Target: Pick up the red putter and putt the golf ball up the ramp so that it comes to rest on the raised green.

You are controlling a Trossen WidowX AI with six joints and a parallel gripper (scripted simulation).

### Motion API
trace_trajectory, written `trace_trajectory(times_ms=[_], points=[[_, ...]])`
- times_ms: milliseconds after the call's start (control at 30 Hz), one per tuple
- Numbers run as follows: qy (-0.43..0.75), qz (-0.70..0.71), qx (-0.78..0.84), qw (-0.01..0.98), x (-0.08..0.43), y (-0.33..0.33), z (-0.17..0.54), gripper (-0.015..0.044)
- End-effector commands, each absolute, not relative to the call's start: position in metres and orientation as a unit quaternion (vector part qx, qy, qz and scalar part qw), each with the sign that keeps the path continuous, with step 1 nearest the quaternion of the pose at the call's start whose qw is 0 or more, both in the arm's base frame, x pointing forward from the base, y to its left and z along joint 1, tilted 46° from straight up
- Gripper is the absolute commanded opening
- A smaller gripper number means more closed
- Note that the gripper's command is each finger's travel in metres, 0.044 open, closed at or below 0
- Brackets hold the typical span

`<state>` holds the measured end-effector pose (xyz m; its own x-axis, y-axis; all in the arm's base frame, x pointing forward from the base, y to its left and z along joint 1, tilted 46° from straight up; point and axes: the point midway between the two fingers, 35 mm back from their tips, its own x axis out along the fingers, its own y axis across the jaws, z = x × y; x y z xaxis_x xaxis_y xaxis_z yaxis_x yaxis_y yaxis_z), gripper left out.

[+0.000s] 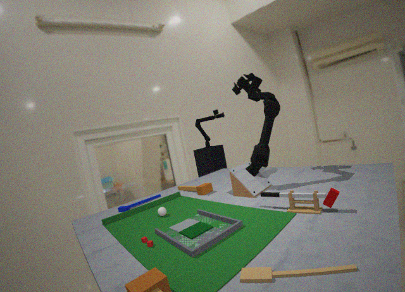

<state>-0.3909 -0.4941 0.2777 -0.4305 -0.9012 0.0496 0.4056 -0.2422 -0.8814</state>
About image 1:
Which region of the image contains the blue putter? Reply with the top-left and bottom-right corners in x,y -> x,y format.
118,194 -> 161,212

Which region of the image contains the white golf ball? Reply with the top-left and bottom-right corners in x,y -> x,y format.
158,207 -> 166,216

